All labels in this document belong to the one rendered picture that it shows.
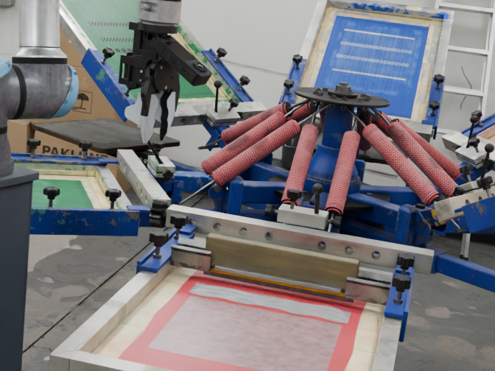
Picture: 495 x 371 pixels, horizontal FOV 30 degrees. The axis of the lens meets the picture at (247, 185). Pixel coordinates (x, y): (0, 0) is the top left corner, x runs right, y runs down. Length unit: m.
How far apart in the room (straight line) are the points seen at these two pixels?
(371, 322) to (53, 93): 0.84
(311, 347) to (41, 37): 0.85
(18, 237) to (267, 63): 4.39
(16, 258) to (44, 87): 0.37
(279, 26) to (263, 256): 4.21
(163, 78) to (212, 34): 4.68
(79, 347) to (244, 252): 0.58
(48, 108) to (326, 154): 1.12
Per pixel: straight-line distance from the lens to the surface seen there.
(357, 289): 2.10
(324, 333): 1.96
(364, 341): 1.95
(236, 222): 2.35
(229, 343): 1.85
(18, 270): 2.06
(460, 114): 6.18
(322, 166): 2.85
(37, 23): 2.00
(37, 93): 1.98
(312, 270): 2.11
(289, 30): 6.22
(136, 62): 1.66
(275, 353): 1.83
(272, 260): 2.12
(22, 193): 2.01
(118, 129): 3.76
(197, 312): 1.98
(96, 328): 1.78
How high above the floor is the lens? 1.71
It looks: 14 degrees down
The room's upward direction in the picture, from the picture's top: 7 degrees clockwise
